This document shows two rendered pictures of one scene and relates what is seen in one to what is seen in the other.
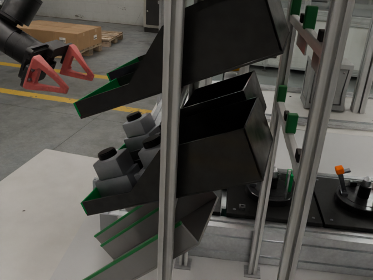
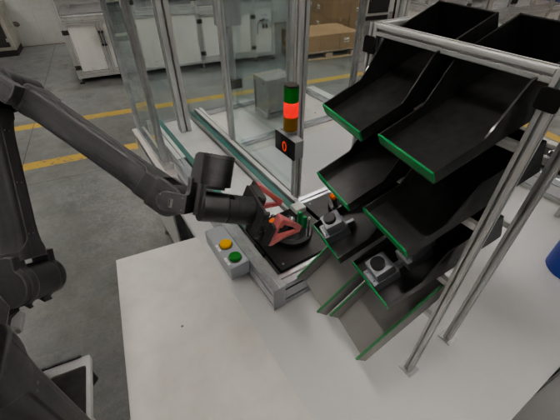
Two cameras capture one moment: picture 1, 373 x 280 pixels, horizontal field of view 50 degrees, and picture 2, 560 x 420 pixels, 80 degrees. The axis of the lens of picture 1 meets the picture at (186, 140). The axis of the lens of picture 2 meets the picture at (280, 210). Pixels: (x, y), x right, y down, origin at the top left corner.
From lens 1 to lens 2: 69 cm
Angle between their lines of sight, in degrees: 35
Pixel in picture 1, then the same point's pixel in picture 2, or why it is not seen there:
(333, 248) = not seen: hidden behind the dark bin
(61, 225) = (227, 316)
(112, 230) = (332, 301)
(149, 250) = (424, 304)
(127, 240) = (351, 301)
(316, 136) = (532, 203)
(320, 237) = not seen: hidden behind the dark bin
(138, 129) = (341, 227)
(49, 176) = (159, 283)
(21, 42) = (242, 207)
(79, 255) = (270, 328)
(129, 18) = not seen: outside the picture
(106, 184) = (383, 282)
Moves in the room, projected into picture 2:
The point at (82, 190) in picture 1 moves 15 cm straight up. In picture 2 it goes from (202, 278) to (196, 248)
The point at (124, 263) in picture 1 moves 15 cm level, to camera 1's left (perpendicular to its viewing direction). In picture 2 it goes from (405, 320) to (360, 360)
